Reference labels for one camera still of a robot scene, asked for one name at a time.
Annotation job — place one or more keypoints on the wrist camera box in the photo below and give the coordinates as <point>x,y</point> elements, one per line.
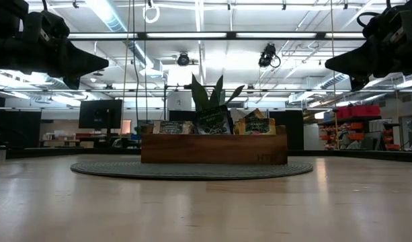
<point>397,23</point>
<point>47,25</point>

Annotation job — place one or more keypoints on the overhead rig light beam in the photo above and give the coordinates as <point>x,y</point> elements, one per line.
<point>231,35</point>

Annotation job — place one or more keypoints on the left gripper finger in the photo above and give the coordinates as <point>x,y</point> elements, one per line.
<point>81,60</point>

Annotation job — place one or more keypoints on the black ceiling camera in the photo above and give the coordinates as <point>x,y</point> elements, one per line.
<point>267,55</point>

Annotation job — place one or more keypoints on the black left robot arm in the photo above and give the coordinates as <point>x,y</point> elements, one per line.
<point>0,50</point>

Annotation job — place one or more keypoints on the black partition panel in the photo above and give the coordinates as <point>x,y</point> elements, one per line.
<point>294,116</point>
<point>17,129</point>

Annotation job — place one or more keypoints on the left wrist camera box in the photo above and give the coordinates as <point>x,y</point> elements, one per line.
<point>47,25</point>

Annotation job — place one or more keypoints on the wooden tea box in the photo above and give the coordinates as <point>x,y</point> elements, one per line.
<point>214,149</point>

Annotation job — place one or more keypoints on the black aluminium table frame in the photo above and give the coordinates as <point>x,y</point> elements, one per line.
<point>360,154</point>

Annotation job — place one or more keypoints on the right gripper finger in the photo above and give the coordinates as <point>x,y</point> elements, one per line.
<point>355,62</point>

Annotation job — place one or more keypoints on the green snake plant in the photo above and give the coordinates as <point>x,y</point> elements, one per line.
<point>209,97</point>

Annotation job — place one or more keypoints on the white board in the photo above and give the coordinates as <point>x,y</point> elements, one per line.
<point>311,138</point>

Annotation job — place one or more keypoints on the dark tea packet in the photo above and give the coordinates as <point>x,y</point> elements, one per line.
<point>214,121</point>

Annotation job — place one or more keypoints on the black monitor on stand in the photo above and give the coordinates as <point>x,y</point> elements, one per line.
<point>100,114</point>

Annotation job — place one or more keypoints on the white box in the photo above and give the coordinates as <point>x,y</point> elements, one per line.
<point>179,101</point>

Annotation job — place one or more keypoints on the red storage bins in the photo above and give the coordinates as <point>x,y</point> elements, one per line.
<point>360,111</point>

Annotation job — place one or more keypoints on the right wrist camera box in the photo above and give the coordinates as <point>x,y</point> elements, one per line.
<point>397,23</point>

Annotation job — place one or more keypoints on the round black overhead camera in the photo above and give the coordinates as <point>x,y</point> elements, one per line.
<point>183,60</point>

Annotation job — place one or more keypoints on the storage shelf with parts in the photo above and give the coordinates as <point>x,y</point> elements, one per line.
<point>355,136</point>

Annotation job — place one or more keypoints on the round grey woven mat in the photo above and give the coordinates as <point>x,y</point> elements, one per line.
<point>192,171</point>

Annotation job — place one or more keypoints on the workbench with boxes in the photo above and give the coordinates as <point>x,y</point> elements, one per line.
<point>62,136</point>

